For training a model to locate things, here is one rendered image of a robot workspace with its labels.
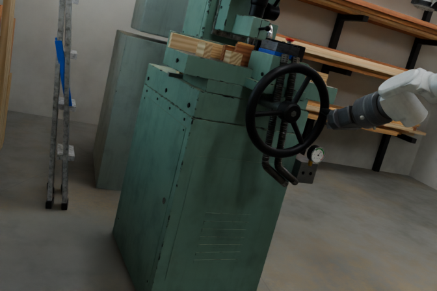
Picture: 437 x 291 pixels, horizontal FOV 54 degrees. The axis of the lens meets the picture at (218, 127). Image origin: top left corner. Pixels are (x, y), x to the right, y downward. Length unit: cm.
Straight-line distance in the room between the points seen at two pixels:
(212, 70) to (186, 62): 9
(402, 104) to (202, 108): 58
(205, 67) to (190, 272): 72
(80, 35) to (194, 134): 255
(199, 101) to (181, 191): 30
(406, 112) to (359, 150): 384
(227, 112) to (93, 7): 255
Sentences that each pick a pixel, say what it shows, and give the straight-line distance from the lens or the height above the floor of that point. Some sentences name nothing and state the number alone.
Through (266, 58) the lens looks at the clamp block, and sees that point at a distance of 134.
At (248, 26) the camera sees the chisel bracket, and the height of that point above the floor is 103.
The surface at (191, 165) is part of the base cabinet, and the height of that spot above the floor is 55.
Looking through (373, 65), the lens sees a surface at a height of 110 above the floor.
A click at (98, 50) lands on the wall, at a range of 380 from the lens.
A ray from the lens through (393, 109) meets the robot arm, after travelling 114.
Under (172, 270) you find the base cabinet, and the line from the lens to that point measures 155.
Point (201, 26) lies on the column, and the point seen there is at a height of 100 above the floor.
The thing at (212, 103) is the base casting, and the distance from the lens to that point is 135.
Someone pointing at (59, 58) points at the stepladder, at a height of 71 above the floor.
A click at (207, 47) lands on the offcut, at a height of 93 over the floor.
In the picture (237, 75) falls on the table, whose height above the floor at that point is 87.
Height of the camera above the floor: 96
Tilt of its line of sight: 11 degrees down
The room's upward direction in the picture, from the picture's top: 14 degrees clockwise
